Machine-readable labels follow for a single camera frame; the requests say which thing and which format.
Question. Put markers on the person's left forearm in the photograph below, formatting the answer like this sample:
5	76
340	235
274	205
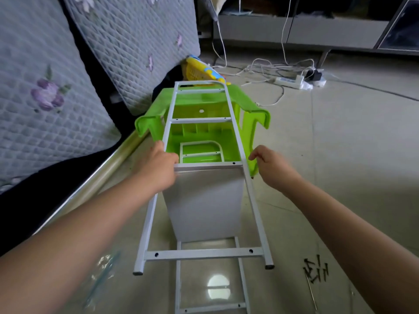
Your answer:
65	238

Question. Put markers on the person's right hand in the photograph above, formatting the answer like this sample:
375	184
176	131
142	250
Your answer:
275	168

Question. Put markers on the pile of black screws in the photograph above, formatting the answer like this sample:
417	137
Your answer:
316	268

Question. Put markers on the person's right forearm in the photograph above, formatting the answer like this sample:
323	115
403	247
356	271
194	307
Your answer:
353	245

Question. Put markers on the clear plastic screw bag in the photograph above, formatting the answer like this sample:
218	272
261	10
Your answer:
101	278

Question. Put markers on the yellow plastic basket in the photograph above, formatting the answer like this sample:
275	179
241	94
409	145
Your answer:
200	68

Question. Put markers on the white metal frame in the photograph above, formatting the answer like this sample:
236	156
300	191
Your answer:
203	253
209	307

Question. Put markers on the grey textured furniture cover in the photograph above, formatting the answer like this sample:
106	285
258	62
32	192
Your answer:
59	88

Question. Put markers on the long white power strip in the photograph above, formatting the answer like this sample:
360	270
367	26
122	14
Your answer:
289	81

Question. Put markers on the chrome metal base rail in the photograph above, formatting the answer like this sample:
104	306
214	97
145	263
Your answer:
91	183

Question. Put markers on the green plastic stool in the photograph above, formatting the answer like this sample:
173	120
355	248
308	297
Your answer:
154	124

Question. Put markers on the person's left hand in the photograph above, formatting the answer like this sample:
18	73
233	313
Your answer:
157	170

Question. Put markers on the white power strip with plugs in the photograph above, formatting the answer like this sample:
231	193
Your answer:
315	76

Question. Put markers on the white wooden board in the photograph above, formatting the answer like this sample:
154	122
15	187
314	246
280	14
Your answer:
206	206

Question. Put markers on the grey marble TV cabinet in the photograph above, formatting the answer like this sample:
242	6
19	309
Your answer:
314	19

